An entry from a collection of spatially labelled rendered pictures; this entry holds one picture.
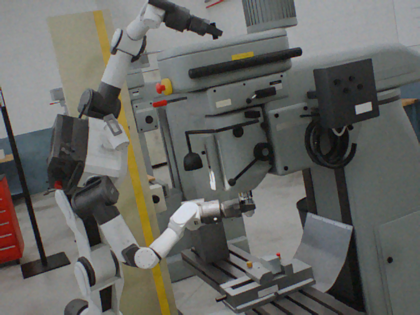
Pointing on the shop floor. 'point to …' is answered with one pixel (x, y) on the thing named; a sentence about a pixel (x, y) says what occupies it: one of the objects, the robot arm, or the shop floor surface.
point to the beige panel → (161, 277)
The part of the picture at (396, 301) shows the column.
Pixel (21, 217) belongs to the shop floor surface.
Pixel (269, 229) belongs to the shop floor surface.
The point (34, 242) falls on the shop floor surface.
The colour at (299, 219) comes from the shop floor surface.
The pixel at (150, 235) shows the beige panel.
